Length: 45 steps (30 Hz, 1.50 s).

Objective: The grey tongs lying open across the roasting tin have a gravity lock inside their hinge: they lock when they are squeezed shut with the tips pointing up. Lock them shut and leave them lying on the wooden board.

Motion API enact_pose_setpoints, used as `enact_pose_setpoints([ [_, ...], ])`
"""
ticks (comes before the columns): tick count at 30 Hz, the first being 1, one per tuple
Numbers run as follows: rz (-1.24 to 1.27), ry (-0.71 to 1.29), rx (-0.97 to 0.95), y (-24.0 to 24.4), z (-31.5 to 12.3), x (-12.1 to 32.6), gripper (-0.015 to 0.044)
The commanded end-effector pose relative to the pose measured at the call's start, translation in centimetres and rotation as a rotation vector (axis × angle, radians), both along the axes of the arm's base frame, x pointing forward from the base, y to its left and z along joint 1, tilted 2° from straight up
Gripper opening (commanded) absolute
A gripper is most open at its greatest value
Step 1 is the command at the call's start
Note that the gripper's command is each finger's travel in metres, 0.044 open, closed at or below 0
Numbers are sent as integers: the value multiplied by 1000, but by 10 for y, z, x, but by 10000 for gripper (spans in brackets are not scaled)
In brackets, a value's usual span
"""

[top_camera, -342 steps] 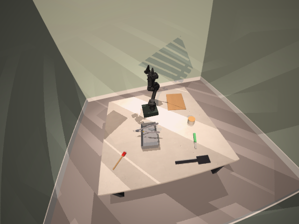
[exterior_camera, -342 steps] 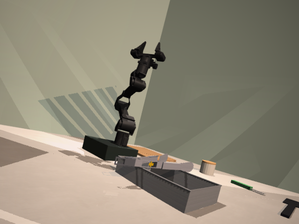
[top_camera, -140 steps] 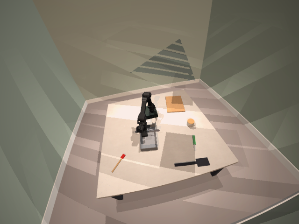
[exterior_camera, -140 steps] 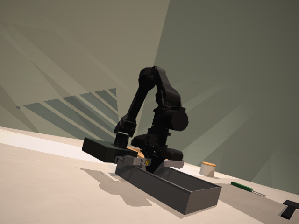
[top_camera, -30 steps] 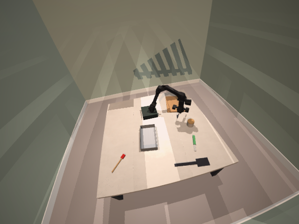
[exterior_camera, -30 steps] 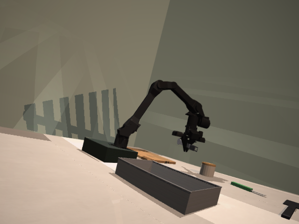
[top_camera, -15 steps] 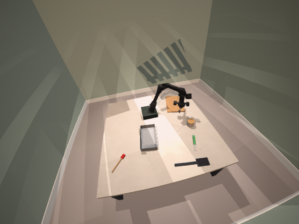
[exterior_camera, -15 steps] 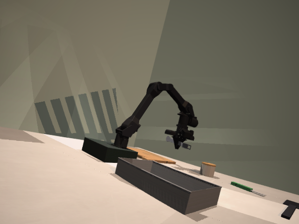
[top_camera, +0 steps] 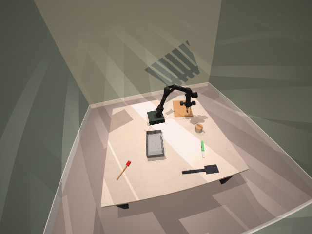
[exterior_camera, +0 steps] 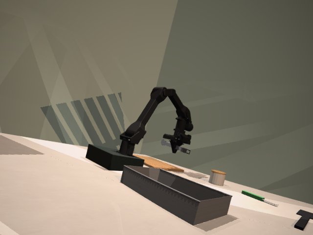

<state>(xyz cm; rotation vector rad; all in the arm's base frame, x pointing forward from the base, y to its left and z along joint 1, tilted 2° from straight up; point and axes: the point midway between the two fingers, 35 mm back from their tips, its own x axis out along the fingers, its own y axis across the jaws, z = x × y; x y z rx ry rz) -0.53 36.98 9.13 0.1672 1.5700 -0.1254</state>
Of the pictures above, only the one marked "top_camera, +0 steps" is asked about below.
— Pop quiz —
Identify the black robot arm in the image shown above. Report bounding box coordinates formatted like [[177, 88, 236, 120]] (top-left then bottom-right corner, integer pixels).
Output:
[[156, 84, 198, 118]]

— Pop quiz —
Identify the beige canister with orange lid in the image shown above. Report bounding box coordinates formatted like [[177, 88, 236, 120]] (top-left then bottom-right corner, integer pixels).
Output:
[[195, 124, 203, 133]]

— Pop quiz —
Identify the light brown wooden board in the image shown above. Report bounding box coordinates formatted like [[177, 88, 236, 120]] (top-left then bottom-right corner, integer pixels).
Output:
[[173, 100, 193, 117]]

